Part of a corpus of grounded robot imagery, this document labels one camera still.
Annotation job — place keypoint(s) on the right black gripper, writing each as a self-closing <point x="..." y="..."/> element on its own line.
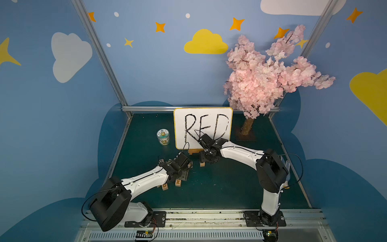
<point x="204" y="142"/>

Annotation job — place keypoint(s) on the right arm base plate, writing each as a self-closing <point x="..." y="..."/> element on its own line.
<point x="263" y="219"/>

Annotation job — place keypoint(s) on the wooden block letter M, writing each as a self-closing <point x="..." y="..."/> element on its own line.
<point x="178" y="183"/>

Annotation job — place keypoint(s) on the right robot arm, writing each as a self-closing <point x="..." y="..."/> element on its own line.
<point x="271" y="170"/>

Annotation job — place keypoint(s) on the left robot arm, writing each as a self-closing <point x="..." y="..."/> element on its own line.
<point x="113" y="202"/>

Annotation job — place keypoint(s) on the aluminium rail frame front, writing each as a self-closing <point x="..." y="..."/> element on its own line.
<point x="215" y="225"/>

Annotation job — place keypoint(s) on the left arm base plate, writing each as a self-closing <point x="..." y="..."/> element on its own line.
<point x="153" y="219"/>

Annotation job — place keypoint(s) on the wooden block letter D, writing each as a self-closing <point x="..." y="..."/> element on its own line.
<point x="164" y="187"/>

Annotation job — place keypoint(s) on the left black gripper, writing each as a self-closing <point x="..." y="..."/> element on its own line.
<point x="184" y="162"/>

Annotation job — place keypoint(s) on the small wooden easel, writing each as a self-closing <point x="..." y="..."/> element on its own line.
<point x="194" y="151"/>

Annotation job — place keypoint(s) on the pink cherry blossom tree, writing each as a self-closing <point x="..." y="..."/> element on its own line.
<point x="258" y="80"/>

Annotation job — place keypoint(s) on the white board reading RED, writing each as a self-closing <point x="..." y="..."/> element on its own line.
<point x="191" y="123"/>

